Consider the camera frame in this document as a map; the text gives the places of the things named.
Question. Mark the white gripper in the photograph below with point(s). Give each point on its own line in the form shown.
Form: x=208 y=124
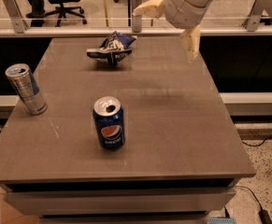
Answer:
x=182 y=9

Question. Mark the glass railing with metal posts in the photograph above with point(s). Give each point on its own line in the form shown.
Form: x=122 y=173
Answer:
x=224 y=17

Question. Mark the blue box on floor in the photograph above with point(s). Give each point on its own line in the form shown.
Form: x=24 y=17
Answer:
x=221 y=220

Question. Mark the blue pepsi can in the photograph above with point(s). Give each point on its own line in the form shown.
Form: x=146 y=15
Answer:
x=109 y=122

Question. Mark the grey drawer cabinet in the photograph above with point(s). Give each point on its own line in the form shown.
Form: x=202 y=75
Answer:
x=110 y=204

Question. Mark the blue chip bag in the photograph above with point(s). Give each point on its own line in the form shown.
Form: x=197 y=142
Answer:
x=113 y=49

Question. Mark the silver energy drink can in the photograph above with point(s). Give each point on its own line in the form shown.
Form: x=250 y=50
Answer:
x=23 y=82

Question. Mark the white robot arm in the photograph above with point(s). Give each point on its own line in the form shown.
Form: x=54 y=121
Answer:
x=264 y=4

